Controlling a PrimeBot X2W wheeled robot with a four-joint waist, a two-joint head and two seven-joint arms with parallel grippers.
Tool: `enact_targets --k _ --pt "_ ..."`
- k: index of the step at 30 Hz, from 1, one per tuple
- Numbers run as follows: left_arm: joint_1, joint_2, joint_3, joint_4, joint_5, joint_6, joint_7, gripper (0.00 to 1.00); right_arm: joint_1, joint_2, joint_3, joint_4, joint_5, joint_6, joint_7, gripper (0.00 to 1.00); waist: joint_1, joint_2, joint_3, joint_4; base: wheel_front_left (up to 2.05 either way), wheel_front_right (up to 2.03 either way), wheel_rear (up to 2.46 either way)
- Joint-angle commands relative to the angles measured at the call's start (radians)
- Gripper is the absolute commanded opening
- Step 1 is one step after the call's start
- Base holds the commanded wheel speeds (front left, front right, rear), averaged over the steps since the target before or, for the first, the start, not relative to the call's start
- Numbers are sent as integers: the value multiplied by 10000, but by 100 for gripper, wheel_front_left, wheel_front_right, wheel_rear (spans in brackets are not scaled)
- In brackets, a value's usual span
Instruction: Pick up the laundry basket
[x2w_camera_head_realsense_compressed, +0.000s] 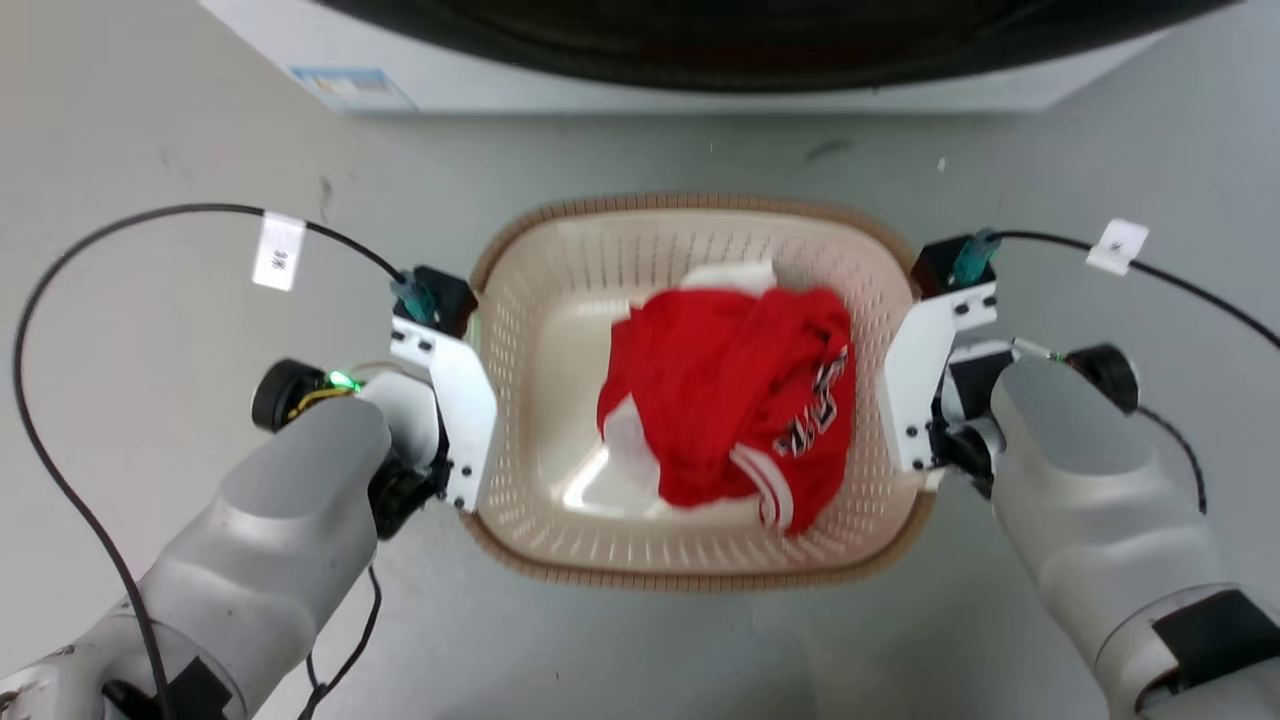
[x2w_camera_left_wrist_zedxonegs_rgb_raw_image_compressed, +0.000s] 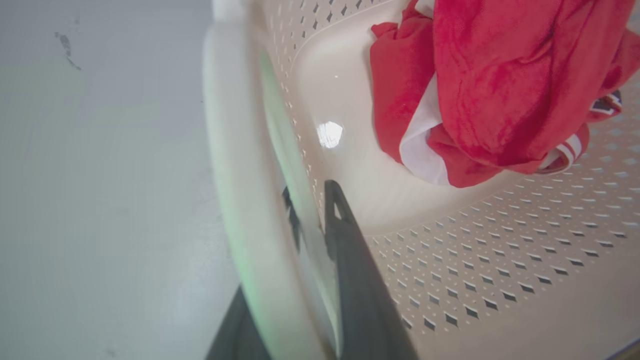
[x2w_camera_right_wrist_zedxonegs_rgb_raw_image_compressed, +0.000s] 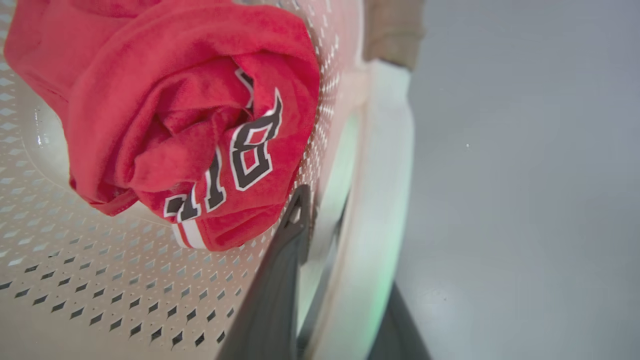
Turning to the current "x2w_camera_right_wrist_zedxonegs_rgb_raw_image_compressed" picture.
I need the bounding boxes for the red jersey with black numbers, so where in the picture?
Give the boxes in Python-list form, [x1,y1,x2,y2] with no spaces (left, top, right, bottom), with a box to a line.
[4,0,321,252]

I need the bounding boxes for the beige cloth garment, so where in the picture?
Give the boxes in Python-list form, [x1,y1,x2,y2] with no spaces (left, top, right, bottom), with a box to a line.
[362,0,426,71]

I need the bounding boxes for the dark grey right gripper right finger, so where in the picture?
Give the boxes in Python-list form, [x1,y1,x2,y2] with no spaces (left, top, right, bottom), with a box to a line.
[367,283,432,360]

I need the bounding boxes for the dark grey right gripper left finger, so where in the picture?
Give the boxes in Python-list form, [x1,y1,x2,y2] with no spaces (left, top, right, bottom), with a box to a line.
[216,184,313,360]

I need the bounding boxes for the white perforated plastic laundry basket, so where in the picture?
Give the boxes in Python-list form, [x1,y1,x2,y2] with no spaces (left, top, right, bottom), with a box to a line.
[0,0,415,360]

